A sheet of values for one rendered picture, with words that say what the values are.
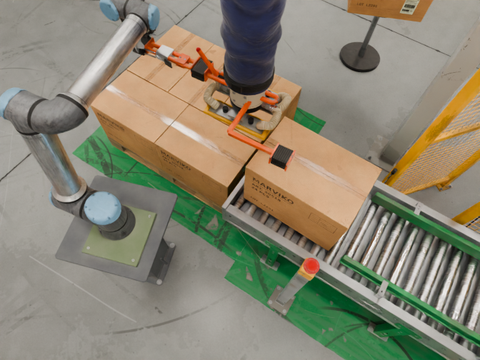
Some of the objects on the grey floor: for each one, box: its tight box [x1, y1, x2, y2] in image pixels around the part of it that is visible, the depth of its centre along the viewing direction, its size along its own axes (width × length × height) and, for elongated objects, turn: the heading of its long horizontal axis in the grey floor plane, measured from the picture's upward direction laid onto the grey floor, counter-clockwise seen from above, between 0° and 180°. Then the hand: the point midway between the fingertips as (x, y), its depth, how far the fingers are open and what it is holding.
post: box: [275, 258, 316, 306], centre depth 197 cm, size 7×7×100 cm
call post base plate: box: [267, 285, 296, 315], centre depth 241 cm, size 15×15×3 cm
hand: (143, 43), depth 174 cm, fingers open, 10 cm apart
